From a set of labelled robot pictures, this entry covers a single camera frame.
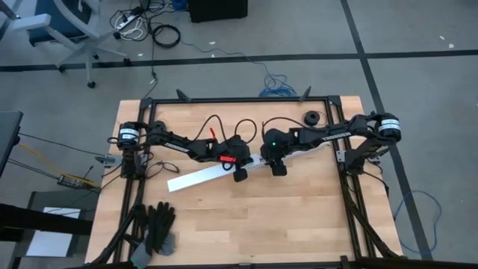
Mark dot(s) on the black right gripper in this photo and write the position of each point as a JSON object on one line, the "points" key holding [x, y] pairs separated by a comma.
{"points": [[278, 145]]}

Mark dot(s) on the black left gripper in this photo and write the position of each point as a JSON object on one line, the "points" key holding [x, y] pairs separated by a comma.
{"points": [[237, 151]]}

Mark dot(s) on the black computer case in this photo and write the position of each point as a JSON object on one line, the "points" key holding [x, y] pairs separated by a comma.
{"points": [[216, 9]]}

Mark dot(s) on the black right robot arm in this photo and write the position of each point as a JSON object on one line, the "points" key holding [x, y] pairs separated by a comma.
{"points": [[336, 136]]}

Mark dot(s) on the black aluminium frame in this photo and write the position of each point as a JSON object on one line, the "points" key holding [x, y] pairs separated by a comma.
{"points": [[239, 100]]}

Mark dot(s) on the black flat crossbar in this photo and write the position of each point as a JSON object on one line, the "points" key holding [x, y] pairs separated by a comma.
{"points": [[37, 220]]}

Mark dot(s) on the black work glove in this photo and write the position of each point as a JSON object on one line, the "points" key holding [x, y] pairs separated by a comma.
{"points": [[141, 254], [160, 224]]}

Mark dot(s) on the white power strip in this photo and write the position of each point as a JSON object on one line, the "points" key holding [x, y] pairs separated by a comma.
{"points": [[127, 21]]}

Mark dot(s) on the white raceway cover strip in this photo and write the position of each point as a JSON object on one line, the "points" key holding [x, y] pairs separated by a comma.
{"points": [[209, 175]]}

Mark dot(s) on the white paper sheet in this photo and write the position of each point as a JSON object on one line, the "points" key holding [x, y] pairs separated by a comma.
{"points": [[52, 243]]}

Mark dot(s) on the grey cabinet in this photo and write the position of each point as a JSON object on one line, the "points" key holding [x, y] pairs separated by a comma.
{"points": [[37, 198]]}

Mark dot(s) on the black side desk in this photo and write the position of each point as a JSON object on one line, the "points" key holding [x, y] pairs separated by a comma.
{"points": [[9, 138]]}

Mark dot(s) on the small black electronics box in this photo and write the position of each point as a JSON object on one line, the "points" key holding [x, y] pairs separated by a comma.
{"points": [[69, 182]]}

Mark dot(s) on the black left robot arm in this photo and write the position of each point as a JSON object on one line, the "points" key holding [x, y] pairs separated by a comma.
{"points": [[175, 143]]}

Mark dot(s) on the grey office chair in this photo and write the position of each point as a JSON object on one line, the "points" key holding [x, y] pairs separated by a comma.
{"points": [[59, 18]]}

